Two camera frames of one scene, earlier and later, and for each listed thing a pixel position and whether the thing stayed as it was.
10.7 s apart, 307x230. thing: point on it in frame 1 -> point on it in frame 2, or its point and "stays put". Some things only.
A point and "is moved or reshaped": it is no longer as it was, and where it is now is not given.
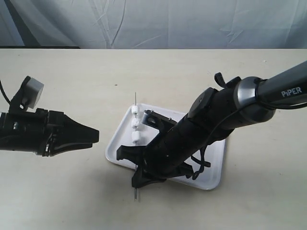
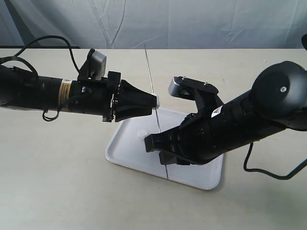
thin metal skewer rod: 135,184 -> 155,108
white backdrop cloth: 155,24 stays put
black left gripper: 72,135 -> 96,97
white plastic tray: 204,176 stays put
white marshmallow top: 134,109 is moved or reshaped
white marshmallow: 135,121 -> 158,100
